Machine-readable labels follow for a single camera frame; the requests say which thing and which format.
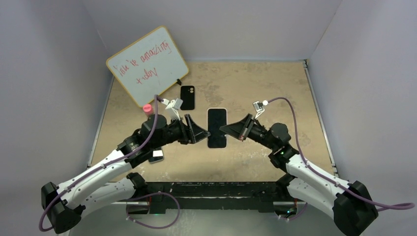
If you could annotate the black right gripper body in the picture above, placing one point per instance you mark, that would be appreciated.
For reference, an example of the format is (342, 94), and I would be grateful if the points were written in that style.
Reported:
(255, 132)

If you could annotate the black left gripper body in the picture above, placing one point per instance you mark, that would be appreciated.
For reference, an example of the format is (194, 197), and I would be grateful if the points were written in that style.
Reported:
(182, 135)

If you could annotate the pink edged smartphone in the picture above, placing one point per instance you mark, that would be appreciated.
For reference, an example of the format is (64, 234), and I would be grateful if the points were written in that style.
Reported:
(216, 117)

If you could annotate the black smartphone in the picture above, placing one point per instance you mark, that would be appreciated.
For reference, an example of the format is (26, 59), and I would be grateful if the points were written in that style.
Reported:
(157, 155)

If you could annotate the black phone case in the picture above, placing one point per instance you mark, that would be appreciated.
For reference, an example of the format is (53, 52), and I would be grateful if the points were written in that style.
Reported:
(187, 95)

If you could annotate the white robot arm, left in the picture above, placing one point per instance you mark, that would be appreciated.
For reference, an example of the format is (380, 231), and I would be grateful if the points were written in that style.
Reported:
(65, 204)

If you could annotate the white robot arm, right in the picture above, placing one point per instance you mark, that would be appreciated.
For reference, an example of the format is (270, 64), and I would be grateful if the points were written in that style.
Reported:
(309, 183)

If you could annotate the pink capped bottle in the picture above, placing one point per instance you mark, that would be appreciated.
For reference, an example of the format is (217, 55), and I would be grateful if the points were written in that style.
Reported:
(148, 110)

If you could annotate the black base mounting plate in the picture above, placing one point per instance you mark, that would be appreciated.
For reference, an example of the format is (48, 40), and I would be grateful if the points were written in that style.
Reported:
(262, 196)

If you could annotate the whiteboard with red writing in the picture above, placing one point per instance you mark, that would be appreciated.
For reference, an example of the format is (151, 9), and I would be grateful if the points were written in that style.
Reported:
(149, 66)

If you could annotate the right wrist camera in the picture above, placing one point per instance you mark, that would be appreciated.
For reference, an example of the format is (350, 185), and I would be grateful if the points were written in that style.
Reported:
(259, 108)

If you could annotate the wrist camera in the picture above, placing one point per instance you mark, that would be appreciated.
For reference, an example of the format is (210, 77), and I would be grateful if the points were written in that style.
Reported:
(173, 108)
(259, 108)

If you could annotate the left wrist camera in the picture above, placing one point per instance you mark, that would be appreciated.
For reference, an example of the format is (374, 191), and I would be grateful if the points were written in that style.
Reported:
(173, 108)

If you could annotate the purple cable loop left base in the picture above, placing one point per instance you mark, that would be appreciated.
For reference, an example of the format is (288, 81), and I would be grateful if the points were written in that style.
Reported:
(153, 209)

